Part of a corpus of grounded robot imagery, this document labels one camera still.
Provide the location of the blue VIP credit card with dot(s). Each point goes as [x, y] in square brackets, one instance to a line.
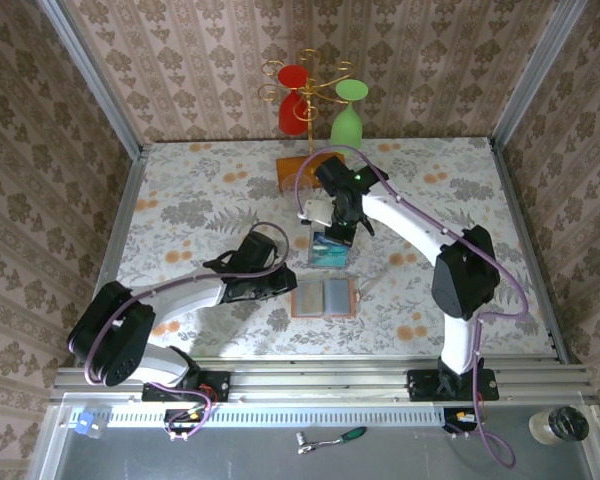
[320, 242]

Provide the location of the teal credit card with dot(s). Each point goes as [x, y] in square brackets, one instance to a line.
[330, 258]

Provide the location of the gold credit card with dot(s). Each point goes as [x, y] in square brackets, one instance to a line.
[312, 297]

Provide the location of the tan leather card holder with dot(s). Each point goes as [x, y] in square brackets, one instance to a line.
[337, 297]

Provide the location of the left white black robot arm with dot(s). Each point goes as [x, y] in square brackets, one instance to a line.
[125, 330]

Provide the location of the clear acrylic card stand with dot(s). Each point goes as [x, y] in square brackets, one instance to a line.
[347, 257]

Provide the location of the green wine glass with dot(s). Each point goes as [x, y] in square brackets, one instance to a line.
[346, 127]

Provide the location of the red wine glass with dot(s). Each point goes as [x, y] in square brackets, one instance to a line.
[292, 115]

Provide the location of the black power connector block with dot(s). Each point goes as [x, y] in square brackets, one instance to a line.
[177, 417]
[452, 417]

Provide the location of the grey metal shelf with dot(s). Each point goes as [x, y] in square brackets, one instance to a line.
[380, 455]

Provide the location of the blue plastic connector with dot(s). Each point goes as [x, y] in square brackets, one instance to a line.
[84, 424]

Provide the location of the aluminium frame cross rail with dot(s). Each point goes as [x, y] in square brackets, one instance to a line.
[320, 380]

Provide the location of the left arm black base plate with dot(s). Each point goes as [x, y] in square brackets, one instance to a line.
[220, 385]

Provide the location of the aluminium frame side rail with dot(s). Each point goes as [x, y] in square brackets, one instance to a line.
[525, 240]
[125, 220]

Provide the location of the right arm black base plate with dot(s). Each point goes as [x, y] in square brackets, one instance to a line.
[420, 387]

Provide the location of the aluminium frame post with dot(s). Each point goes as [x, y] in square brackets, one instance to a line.
[535, 80]
[95, 80]

